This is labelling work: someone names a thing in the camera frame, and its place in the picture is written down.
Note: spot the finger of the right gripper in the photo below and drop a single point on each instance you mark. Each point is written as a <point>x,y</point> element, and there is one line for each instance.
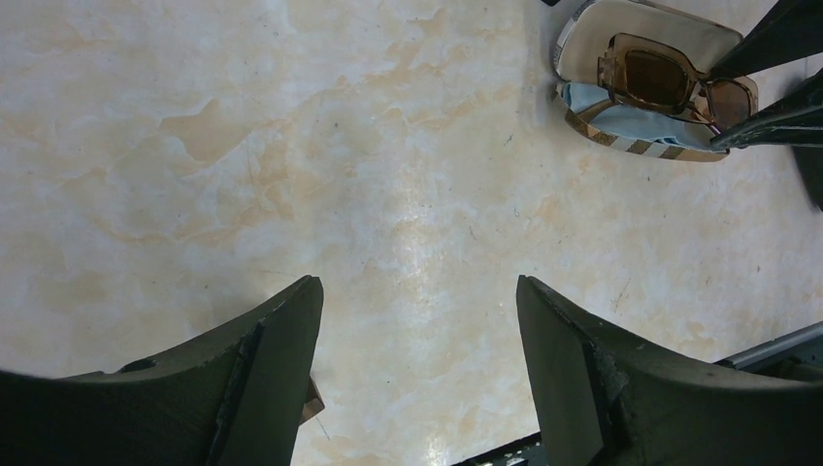
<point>793,120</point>
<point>791,30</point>

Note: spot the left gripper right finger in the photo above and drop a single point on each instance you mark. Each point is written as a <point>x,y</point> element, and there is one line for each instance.
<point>675,405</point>

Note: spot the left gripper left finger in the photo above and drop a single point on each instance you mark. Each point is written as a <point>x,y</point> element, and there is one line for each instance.
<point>234,395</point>

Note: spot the blue cleaning cloth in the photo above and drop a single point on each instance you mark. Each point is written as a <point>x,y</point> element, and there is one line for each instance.
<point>633,123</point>

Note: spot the brown frame sunglasses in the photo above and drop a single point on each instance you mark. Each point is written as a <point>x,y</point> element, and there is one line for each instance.
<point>651,76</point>

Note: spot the plaid glasses case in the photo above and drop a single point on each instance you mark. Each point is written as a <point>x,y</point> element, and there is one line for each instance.
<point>585,38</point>

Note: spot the black textured glasses case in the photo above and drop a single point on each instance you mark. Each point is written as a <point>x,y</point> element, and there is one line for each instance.
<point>809,163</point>

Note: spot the small brown case insert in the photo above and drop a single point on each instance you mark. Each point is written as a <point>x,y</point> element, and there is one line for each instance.
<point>313,403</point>

